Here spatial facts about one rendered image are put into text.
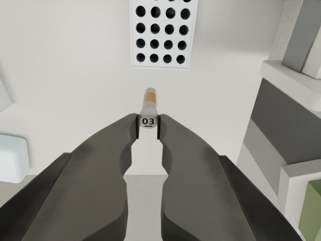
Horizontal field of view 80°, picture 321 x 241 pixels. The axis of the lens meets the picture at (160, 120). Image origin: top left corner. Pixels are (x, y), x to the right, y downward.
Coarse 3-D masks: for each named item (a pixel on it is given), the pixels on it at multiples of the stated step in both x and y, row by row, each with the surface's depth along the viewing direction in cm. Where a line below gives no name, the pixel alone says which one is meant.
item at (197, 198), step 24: (168, 120) 11; (168, 144) 9; (192, 144) 9; (168, 168) 9; (192, 168) 8; (216, 168) 8; (168, 192) 7; (192, 192) 7; (216, 192) 7; (168, 216) 6; (192, 216) 6; (216, 216) 6; (240, 216) 6; (168, 240) 6; (192, 240) 6; (216, 240) 5; (240, 240) 6
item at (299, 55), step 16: (304, 0) 20; (320, 0) 18; (304, 16) 20; (320, 16) 18; (304, 32) 20; (320, 32) 18; (288, 48) 23; (304, 48) 20; (320, 48) 18; (288, 64) 23; (304, 64) 20; (320, 64) 18
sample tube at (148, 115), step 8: (152, 88) 16; (144, 96) 15; (152, 96) 15; (144, 104) 14; (152, 104) 14; (144, 112) 12; (152, 112) 12; (144, 120) 12; (152, 120) 12; (144, 128) 13; (152, 128) 13
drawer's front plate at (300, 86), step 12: (264, 60) 25; (276, 60) 25; (264, 72) 25; (276, 72) 22; (288, 72) 21; (276, 84) 22; (288, 84) 20; (300, 84) 18; (312, 84) 18; (300, 96) 18; (312, 96) 17; (312, 108) 17
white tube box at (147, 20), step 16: (144, 0) 24; (160, 0) 24; (176, 0) 24; (192, 0) 24; (144, 16) 25; (160, 16) 25; (176, 16) 25; (192, 16) 25; (144, 32) 26; (160, 32) 26; (176, 32) 26; (192, 32) 25; (144, 48) 27; (160, 48) 27; (176, 48) 27; (144, 64) 28; (160, 64) 28; (176, 64) 28
